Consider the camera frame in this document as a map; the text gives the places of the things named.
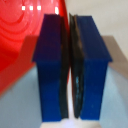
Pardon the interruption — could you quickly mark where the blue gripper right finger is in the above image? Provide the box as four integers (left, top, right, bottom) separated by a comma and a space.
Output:
68, 12, 113, 121

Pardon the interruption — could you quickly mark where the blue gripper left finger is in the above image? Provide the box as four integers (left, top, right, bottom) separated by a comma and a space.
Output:
31, 13, 70, 122

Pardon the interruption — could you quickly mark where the orange-red plastic bowl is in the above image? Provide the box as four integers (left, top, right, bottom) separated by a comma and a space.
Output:
0, 0, 70, 98

